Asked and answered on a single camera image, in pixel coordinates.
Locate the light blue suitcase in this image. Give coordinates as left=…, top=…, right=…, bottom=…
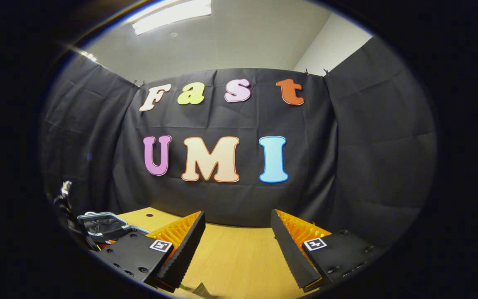
left=76, top=211, right=150, bottom=245

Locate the black backdrop cloth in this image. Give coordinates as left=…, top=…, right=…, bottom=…
left=40, top=37, right=438, bottom=250

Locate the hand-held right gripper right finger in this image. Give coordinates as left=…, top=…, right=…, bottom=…
left=270, top=209, right=383, bottom=291

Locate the ceiling light panel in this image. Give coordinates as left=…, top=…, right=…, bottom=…
left=132, top=0, right=212, bottom=36

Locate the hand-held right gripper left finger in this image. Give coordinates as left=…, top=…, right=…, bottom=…
left=94, top=211, right=206, bottom=293

